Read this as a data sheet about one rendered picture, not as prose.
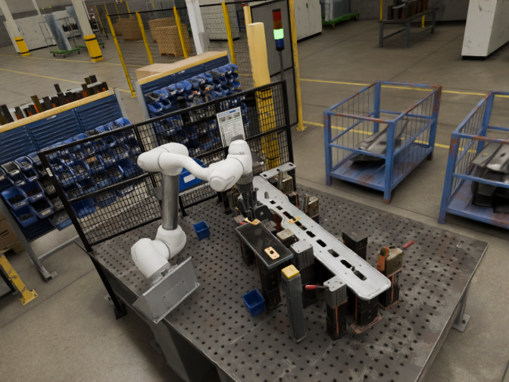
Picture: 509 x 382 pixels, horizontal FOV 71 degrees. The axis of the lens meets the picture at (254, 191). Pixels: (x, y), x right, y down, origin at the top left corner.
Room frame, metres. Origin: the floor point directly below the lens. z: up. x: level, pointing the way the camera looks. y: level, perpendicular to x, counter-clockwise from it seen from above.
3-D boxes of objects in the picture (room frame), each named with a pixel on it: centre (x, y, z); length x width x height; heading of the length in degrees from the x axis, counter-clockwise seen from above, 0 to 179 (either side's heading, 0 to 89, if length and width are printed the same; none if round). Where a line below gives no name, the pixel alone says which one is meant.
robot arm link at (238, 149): (1.52, 0.05, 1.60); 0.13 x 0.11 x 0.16; 151
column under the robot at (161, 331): (1.63, 0.63, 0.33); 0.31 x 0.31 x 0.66; 42
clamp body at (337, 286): (1.16, -0.29, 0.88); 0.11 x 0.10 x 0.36; 113
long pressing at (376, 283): (1.75, -0.23, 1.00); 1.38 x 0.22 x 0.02; 23
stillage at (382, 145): (3.79, -1.60, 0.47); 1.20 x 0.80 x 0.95; 131
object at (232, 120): (2.74, 0.10, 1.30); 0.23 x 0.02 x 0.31; 113
